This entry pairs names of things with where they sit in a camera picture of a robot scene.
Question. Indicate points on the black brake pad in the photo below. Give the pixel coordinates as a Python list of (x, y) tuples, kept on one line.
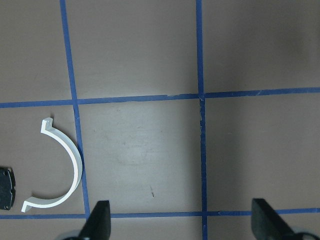
[(7, 188)]

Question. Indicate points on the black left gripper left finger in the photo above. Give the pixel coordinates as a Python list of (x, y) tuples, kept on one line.
[(98, 225)]

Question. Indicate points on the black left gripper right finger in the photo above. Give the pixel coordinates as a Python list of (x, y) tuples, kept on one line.
[(266, 224)]

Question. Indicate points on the white semicircular plastic clamp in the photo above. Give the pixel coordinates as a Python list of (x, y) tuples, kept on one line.
[(75, 157)]

